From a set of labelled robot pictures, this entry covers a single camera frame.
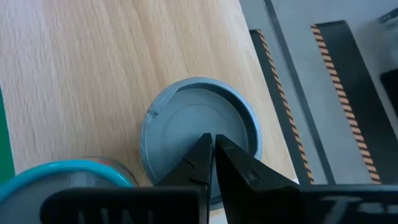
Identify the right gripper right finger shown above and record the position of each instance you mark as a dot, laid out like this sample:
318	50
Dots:
248	186

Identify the orange corn can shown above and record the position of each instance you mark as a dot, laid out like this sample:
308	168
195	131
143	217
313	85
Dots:
192	115

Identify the small blue corn can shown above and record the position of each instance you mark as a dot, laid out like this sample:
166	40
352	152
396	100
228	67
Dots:
37	186

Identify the green table mat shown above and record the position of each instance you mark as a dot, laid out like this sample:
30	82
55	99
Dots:
4	140

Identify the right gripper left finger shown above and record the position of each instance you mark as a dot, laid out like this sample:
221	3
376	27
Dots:
192	174

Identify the black striped floor mat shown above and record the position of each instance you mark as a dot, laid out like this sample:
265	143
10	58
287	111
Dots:
283	118
357	93

